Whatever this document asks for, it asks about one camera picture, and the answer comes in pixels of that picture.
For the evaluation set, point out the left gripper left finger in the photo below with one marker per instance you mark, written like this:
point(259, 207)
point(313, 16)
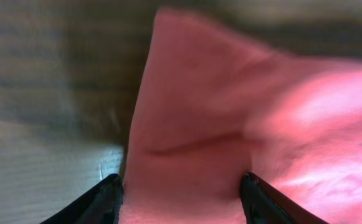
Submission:
point(99, 205)

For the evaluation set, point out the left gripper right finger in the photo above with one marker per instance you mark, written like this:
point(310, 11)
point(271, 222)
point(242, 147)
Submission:
point(263, 204)

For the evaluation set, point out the red soccer t-shirt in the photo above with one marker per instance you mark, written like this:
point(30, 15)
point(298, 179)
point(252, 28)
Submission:
point(214, 104)

